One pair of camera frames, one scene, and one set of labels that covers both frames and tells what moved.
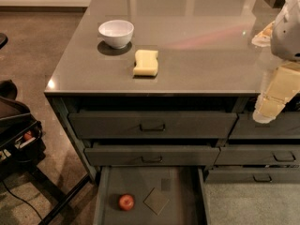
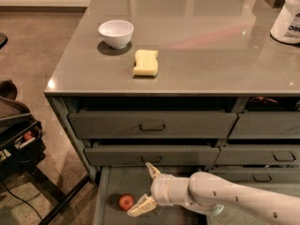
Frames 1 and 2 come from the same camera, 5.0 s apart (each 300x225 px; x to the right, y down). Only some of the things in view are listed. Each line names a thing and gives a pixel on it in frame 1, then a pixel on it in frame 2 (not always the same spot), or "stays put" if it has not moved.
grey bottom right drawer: x=253 y=175 stays put
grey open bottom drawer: x=163 y=195 stays put
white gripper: x=287 y=37 -> x=160 y=187
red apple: x=126 y=202 stays put
